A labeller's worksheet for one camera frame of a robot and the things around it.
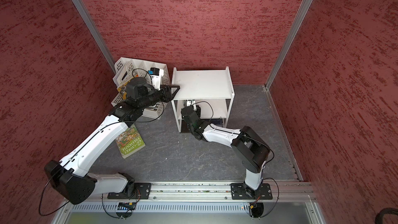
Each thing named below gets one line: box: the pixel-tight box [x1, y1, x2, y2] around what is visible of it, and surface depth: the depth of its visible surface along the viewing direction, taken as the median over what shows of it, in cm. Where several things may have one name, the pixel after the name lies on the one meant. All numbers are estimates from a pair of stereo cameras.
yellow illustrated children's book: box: [116, 80, 131, 101], surface depth 91 cm
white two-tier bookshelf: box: [171, 66, 235, 133], surface depth 76 cm
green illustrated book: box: [115, 123, 146, 160], surface depth 88 cm
